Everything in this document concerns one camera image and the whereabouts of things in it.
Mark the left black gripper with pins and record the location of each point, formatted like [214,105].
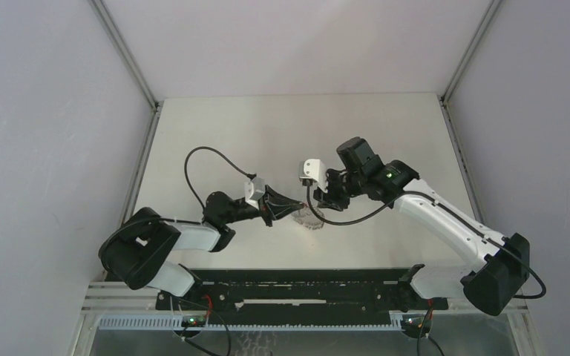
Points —
[272,206]

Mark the green circuit board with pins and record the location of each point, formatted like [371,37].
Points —
[416,322]
[193,322]

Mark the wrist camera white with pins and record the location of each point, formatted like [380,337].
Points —
[254,190]
[313,171]

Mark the aluminium frame post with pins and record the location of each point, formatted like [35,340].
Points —
[139,83]
[454,104]

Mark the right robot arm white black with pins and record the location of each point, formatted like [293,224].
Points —
[498,264]

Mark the white slotted cable duct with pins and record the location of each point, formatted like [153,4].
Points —
[169,323]

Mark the aluminium frame post right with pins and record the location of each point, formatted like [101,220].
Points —
[454,104]

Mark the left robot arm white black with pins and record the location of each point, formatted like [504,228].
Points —
[137,253]

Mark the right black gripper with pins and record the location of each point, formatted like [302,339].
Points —
[329,199]

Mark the aluminium frame post left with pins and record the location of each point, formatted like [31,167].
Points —
[139,83]

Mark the left green circuit board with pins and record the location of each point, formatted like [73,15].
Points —
[193,322]

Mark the right green circuit board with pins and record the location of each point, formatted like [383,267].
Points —
[416,322]

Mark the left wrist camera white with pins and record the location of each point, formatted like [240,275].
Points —
[254,190]

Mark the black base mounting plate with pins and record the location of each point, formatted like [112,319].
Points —
[376,289]

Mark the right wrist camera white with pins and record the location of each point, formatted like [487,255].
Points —
[313,171]

